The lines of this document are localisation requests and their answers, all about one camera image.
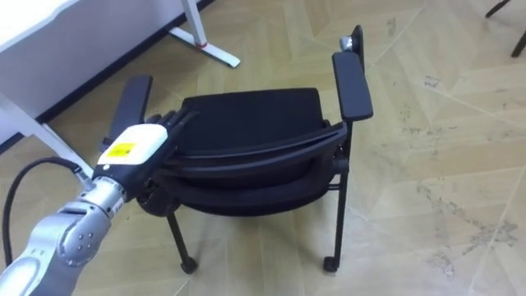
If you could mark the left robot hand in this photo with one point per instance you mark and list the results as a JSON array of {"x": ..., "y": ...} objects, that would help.
[{"x": 137, "y": 144}]

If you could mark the black folding chair with armrests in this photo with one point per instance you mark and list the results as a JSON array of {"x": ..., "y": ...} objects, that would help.
[{"x": 255, "y": 135}]

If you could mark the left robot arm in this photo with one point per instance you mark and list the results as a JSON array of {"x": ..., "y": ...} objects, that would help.
[{"x": 61, "y": 246}]

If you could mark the red tape strip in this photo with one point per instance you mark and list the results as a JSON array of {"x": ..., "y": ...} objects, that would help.
[{"x": 201, "y": 44}]

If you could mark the white desk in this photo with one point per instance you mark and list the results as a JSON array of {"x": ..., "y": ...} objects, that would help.
[{"x": 29, "y": 20}]

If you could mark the black stand legs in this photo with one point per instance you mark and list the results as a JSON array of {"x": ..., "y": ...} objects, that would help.
[{"x": 520, "y": 43}]

